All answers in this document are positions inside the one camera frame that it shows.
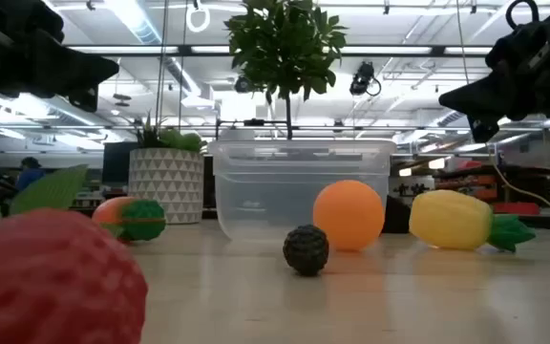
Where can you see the black plant pot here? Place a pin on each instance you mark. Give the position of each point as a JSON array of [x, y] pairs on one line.
[[397, 217]]

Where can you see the yellow toy pineapple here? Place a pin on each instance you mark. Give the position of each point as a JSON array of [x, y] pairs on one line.
[[449, 220]]

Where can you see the red bin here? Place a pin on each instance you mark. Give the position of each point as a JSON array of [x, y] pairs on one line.
[[516, 208]]

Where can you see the red toy strawberry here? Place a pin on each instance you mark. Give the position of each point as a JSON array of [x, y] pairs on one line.
[[50, 282]]

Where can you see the black workbench shelf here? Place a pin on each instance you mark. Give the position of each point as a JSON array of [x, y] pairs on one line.
[[542, 170]]

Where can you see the orange toy fruit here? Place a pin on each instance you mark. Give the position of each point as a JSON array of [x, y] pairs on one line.
[[349, 215]]

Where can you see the orange toy carrot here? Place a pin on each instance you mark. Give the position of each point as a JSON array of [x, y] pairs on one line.
[[136, 220]]

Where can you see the clear plastic tupperware container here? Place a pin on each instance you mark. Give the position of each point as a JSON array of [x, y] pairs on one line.
[[265, 191]]

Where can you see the person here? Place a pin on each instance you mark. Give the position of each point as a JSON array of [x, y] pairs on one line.
[[29, 174]]

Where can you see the white triangle-patterned pot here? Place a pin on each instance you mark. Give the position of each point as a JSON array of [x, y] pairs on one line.
[[165, 186]]

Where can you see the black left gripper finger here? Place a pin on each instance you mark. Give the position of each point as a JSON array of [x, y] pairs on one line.
[[91, 72]]

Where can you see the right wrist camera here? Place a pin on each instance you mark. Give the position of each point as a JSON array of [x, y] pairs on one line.
[[482, 129]]

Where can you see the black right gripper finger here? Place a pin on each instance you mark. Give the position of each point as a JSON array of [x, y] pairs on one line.
[[480, 101]]

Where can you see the black monitor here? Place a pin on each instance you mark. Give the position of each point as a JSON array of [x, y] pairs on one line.
[[115, 165]]

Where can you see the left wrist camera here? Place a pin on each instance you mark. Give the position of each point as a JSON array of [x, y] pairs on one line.
[[84, 100]]

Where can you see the tall leafy green plant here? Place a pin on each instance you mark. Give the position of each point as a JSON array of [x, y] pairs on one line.
[[284, 48]]

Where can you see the small green succulent plant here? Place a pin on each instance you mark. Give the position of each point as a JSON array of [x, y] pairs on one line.
[[179, 141]]

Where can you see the black round ceiling fixture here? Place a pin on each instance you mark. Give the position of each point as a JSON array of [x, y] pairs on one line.
[[242, 85]]

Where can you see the black overhead camera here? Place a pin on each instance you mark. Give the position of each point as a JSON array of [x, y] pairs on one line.
[[363, 76]]

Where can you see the black toy blackberry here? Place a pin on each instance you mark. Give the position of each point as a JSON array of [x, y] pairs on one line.
[[306, 250]]

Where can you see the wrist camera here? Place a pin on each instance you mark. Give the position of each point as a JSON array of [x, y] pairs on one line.
[[84, 100], [482, 129]]

